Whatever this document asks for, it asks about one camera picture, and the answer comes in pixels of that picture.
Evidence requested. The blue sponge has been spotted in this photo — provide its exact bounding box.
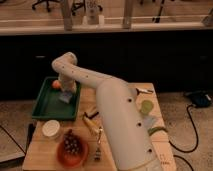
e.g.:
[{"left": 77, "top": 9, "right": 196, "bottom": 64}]
[{"left": 59, "top": 92, "right": 72, "bottom": 103}]

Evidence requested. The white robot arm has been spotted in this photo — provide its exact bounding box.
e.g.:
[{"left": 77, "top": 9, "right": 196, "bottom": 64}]
[{"left": 52, "top": 53, "right": 163, "bottom": 171}]

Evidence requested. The green plastic tray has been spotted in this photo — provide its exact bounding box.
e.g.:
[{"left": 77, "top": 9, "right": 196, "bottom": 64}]
[{"left": 32, "top": 77, "right": 81, "bottom": 121}]

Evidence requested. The orange fruit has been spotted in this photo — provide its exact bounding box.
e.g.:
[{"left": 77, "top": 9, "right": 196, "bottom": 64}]
[{"left": 52, "top": 80, "right": 61, "bottom": 89}]

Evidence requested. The black eraser brush block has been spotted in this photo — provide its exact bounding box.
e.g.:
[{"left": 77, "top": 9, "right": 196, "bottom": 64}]
[{"left": 84, "top": 110, "right": 99, "bottom": 119}]

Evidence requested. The white round container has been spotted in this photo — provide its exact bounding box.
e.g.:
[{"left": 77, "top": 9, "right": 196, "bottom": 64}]
[{"left": 42, "top": 120, "right": 60, "bottom": 139}]

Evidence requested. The yellow banana toy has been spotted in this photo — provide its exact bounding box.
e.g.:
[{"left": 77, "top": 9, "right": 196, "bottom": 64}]
[{"left": 83, "top": 116, "right": 99, "bottom": 135}]

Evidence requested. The purple grapes bunch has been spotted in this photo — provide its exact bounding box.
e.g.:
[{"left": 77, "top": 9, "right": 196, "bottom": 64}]
[{"left": 64, "top": 130, "right": 79, "bottom": 155}]

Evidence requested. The metal fork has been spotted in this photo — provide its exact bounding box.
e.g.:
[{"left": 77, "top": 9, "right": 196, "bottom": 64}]
[{"left": 94, "top": 127, "right": 103, "bottom": 161}]

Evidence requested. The orange plate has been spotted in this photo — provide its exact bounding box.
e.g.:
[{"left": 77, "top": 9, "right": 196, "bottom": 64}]
[{"left": 56, "top": 135, "right": 89, "bottom": 169}]

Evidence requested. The white box on counter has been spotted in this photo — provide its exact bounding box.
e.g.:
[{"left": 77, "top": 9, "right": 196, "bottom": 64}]
[{"left": 85, "top": 0, "right": 99, "bottom": 25}]

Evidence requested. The green plastic cup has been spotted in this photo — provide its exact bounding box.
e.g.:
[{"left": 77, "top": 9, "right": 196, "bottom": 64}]
[{"left": 140, "top": 100, "right": 154, "bottom": 115}]

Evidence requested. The black office chair base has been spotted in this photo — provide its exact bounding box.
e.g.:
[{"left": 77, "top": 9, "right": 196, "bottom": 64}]
[{"left": 31, "top": 0, "right": 60, "bottom": 12}]

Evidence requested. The light blue cloth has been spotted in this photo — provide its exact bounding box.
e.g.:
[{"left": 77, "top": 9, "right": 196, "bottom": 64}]
[{"left": 143, "top": 115, "right": 157, "bottom": 129}]

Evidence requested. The green vegetable toy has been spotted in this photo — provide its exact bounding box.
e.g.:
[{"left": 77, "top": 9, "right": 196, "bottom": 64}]
[{"left": 148, "top": 126, "right": 168, "bottom": 136}]

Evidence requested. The dark blue bag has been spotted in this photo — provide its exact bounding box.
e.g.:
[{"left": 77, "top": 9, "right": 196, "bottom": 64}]
[{"left": 184, "top": 91, "right": 212, "bottom": 108}]

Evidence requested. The black cable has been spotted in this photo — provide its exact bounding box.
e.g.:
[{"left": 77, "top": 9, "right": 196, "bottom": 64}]
[{"left": 168, "top": 105, "right": 200, "bottom": 171}]

